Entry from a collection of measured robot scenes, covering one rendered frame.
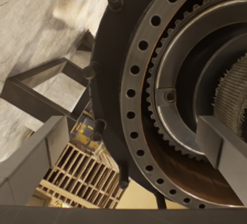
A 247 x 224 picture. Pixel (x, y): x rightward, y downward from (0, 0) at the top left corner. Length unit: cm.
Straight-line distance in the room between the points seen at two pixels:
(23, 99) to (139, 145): 138
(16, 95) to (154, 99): 137
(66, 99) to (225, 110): 268
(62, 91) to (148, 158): 263
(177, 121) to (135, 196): 520
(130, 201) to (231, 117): 534
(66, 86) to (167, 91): 259
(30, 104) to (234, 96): 146
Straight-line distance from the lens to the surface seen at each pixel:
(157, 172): 28
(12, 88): 158
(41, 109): 153
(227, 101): 23
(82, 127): 334
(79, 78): 247
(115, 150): 33
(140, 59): 21
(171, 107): 33
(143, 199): 561
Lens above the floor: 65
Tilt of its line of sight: 9 degrees up
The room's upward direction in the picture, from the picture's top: 123 degrees clockwise
